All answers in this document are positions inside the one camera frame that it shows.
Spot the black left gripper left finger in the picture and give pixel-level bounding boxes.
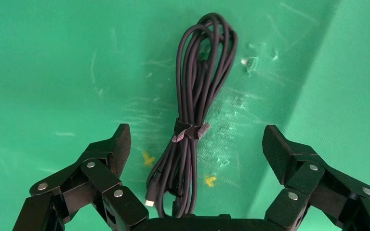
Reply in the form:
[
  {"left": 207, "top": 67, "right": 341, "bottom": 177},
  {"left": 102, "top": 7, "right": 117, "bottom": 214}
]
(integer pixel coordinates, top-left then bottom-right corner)
[{"left": 13, "top": 123, "right": 149, "bottom": 231}]

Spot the black data cable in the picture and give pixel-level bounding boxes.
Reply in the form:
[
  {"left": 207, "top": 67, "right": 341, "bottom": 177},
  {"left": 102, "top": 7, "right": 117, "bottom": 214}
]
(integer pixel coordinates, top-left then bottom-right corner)
[{"left": 145, "top": 13, "right": 238, "bottom": 218}]

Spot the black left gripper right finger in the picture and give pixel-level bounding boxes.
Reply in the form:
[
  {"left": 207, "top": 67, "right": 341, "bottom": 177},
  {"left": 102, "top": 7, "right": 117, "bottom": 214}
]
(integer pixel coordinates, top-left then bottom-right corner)
[{"left": 262, "top": 125, "right": 370, "bottom": 231}]

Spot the green table cloth mat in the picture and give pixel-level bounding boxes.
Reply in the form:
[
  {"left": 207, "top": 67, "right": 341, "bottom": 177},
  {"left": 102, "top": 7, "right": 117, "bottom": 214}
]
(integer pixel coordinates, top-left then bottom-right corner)
[{"left": 0, "top": 0, "right": 370, "bottom": 231}]

